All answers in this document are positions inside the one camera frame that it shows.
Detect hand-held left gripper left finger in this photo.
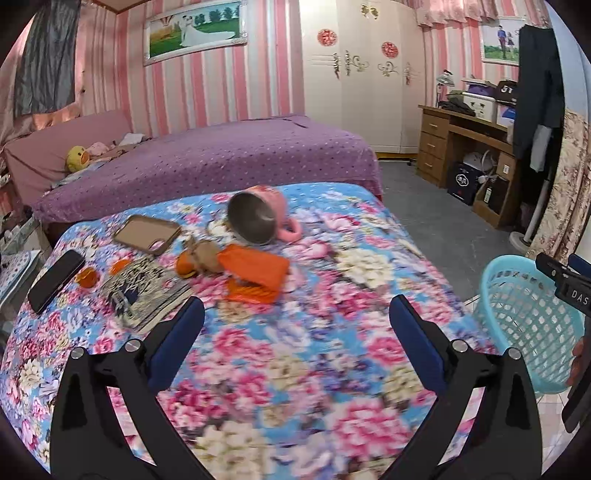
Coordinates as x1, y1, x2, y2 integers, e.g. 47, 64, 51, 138
50, 295, 208, 480

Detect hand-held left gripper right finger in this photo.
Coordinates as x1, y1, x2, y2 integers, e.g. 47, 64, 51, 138
385, 295, 543, 480

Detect black patterned snack wrapper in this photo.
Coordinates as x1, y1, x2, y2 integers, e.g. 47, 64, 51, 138
99, 258, 192, 330

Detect light blue plastic basket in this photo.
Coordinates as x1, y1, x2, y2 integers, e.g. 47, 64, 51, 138
475, 255, 585, 395

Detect brown paper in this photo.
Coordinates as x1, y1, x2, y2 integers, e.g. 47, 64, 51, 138
187, 237, 223, 274

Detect orange snack packet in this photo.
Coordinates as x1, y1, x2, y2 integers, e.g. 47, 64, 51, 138
221, 244, 291, 304

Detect person's right hand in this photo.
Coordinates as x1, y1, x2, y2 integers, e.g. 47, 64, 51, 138
570, 339, 591, 389

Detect white floor fan stand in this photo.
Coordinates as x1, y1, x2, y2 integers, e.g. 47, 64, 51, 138
510, 180, 555, 252

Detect brown cardboard box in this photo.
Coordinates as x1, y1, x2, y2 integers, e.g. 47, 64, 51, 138
473, 178, 511, 215

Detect brown rectangular tray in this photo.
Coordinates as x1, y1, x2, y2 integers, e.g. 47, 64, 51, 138
113, 215, 182, 256

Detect floral tablecloth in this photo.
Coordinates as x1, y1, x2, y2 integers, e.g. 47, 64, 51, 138
0, 182, 499, 480

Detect black printed box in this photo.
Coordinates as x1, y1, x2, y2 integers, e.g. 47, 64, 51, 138
447, 161, 481, 205

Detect small white fan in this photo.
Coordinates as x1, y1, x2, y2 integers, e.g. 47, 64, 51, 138
462, 152, 497, 178

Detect black smartphone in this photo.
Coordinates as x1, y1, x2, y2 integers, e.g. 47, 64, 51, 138
28, 249, 86, 313

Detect pink steel-lined mug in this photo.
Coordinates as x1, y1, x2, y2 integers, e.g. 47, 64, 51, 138
227, 185, 303, 245

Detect polka-dot cushion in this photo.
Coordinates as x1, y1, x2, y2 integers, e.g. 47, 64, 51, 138
0, 249, 42, 305

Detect wooden desk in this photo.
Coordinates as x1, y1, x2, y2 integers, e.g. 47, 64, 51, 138
418, 104, 532, 229

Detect white storage box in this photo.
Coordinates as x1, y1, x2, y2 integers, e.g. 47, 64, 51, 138
462, 92, 499, 121

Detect black cap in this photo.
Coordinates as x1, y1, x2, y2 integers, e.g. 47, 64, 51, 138
495, 79, 519, 104

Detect dark hanging jacket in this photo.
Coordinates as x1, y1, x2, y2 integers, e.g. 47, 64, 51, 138
512, 25, 565, 171

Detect dark folded clothes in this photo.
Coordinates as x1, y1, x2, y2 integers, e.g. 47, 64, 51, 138
445, 95, 476, 116

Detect bed with purple bedspread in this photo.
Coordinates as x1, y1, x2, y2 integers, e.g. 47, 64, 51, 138
30, 113, 384, 222

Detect yellow duck plush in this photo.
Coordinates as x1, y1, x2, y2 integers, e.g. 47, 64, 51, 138
66, 146, 90, 174

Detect desk lamp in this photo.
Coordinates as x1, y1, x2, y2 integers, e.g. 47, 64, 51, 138
436, 69, 455, 109

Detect small framed photo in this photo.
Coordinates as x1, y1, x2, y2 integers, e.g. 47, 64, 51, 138
480, 17, 525, 63

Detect pink covered headboard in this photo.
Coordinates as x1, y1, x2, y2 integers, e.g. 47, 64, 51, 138
4, 109, 132, 204

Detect white wardrobe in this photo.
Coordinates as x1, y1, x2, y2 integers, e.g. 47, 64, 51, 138
300, 0, 426, 160

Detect pink curtain valance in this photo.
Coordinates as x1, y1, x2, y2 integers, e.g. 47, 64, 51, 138
413, 0, 548, 26

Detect framed wedding picture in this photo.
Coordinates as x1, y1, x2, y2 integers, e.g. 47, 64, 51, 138
143, 0, 247, 66

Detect grey curtain cloth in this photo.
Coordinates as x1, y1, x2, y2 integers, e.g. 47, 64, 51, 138
14, 0, 81, 116

